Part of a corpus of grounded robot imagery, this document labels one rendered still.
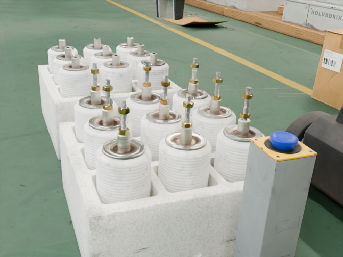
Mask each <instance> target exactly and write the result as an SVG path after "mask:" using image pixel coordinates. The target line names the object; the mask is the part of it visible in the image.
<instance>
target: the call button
mask: <svg viewBox="0 0 343 257"><path fill-rule="evenodd" d="M269 140H270V141H271V143H272V146H273V147H275V148H277V149H281V150H291V149H293V148H294V147H295V146H297V144H298V140H299V139H298V137H297V136H295V135H294V134H292V133H289V132H284V131H277V132H273V133H271V135H270V139H269Z"/></svg>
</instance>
